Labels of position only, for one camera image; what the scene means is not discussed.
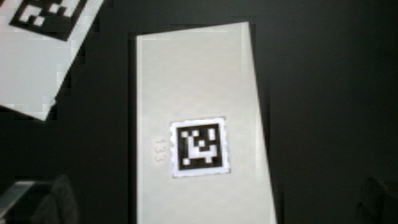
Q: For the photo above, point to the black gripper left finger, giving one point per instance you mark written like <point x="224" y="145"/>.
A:
<point x="38" y="202"/>

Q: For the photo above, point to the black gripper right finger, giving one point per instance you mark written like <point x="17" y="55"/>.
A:
<point x="377" y="206"/>

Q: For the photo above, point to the white cabinet top block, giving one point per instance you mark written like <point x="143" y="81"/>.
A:
<point x="203" y="177"/>

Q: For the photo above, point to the white marker base sheet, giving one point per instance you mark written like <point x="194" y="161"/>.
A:
<point x="43" y="30"/>

